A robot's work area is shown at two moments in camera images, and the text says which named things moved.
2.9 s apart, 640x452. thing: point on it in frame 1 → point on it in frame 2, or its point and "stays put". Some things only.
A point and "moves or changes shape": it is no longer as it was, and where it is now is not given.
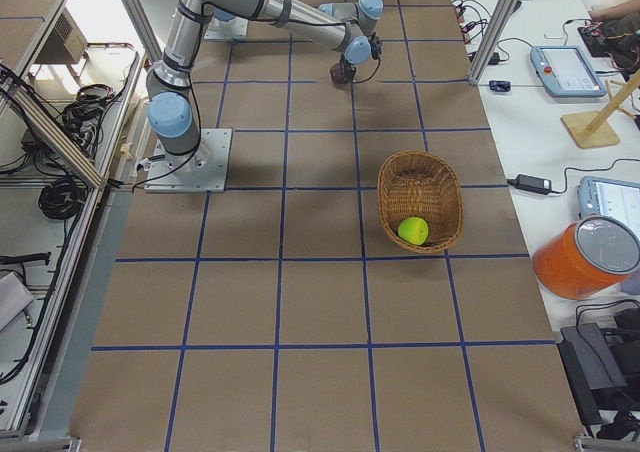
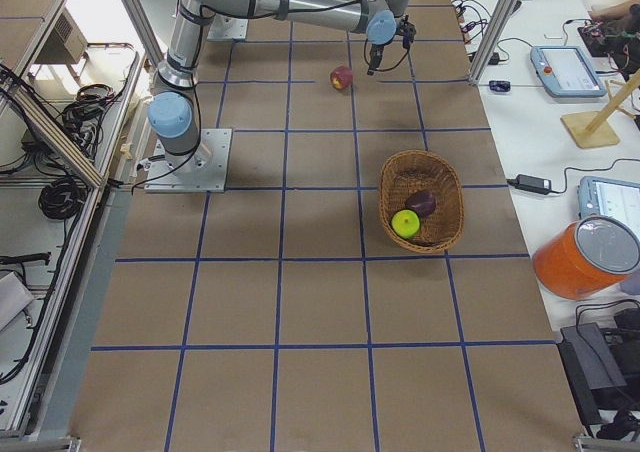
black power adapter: [530, 184] stays put
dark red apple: [339, 78] → [421, 201]
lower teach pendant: [611, 198] stays put
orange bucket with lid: [587, 257] stays put
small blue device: [499, 86] stays put
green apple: [413, 230] moves or changes shape
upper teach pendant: [566, 72] stays put
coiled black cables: [63, 198] stays put
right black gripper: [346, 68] → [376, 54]
